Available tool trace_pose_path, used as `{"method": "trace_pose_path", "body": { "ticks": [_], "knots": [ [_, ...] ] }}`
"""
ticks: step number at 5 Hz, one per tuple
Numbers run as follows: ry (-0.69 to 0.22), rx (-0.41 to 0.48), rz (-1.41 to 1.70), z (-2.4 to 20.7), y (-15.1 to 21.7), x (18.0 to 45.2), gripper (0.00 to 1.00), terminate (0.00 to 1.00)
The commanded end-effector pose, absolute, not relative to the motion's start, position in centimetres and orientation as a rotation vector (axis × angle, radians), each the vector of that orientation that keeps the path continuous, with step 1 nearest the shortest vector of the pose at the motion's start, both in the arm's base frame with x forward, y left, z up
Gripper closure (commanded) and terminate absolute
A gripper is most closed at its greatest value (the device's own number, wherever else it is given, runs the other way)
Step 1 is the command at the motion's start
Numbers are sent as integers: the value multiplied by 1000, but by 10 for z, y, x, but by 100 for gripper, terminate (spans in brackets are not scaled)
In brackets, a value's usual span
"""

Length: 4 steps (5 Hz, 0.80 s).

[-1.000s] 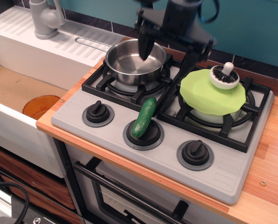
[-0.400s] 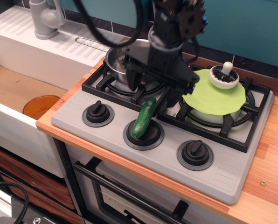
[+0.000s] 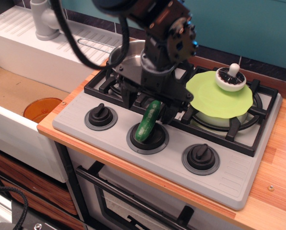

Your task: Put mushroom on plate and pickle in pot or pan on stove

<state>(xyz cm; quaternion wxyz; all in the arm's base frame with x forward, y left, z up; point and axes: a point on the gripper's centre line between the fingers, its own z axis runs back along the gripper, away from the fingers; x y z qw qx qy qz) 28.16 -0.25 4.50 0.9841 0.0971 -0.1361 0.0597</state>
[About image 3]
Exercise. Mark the black right stove knob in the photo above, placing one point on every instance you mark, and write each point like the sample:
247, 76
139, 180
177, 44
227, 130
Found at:
200, 159

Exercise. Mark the toy oven door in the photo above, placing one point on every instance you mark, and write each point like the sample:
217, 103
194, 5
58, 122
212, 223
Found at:
200, 219

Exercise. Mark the black left stove knob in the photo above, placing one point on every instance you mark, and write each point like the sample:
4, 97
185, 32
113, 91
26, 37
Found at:
101, 118

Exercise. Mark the green toy pickle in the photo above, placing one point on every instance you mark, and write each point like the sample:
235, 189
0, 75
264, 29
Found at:
148, 121

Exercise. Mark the black oven door handle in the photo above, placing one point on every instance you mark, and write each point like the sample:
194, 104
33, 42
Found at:
128, 211

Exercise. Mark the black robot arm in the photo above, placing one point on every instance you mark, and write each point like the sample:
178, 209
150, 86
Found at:
164, 69

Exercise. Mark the black right burner grate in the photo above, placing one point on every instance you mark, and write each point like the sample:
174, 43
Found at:
242, 133

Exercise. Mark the black stove knob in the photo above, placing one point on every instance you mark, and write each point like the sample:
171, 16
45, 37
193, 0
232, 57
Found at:
156, 141
101, 118
200, 159

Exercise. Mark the black middle stove knob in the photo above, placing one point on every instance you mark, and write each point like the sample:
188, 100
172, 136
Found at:
156, 141

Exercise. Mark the white toy mushroom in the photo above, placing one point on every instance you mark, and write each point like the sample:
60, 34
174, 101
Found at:
230, 79

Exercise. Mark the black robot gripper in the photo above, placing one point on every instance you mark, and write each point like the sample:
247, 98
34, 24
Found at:
162, 86

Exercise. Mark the stainless steel pot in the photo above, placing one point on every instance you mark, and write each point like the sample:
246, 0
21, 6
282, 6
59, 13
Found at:
131, 62

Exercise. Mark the grey toy faucet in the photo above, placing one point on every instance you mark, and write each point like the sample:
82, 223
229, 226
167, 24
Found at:
46, 22

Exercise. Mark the grey toy stove top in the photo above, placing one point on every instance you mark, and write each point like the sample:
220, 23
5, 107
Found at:
230, 185

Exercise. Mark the light green plastic plate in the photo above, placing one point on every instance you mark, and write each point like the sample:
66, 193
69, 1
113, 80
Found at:
213, 101

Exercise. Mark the wooden drawer front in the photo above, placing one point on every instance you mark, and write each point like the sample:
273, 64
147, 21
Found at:
46, 196

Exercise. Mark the black left burner grate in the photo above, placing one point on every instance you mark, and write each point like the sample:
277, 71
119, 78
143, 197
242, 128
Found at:
106, 86

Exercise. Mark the black burner grate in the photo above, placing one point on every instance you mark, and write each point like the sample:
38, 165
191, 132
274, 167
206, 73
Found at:
242, 133
106, 86

